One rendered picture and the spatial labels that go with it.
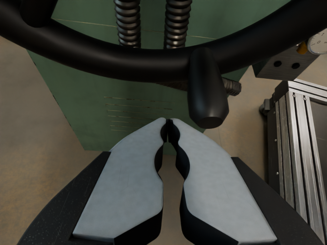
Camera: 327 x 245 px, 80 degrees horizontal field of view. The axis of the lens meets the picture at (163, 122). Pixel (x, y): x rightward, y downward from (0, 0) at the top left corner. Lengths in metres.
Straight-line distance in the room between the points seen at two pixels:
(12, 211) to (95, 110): 0.49
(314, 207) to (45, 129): 1.02
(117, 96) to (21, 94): 0.68
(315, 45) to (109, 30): 0.32
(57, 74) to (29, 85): 0.65
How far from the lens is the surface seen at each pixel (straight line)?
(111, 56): 0.16
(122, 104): 0.53
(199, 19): 0.36
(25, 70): 1.22
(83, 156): 0.88
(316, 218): 0.78
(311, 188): 0.80
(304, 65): 0.45
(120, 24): 0.22
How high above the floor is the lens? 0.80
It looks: 59 degrees down
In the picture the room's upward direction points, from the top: 15 degrees clockwise
